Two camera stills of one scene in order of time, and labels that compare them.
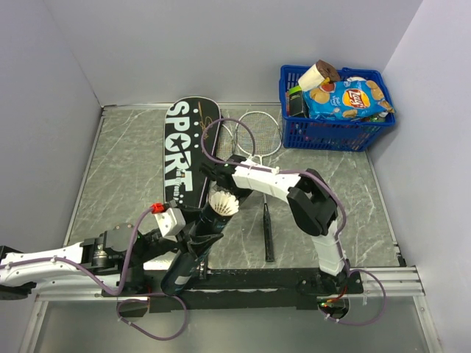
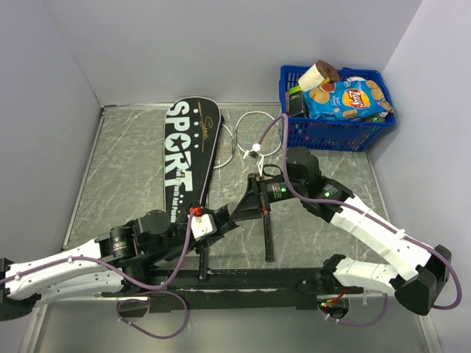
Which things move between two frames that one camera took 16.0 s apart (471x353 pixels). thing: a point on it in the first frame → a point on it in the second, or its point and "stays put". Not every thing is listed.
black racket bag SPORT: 185,163 stays put
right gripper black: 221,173 → 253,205
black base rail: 287,290 stays put
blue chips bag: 352,98 stays put
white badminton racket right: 257,133 stays put
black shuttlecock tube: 183,267 → 203,253
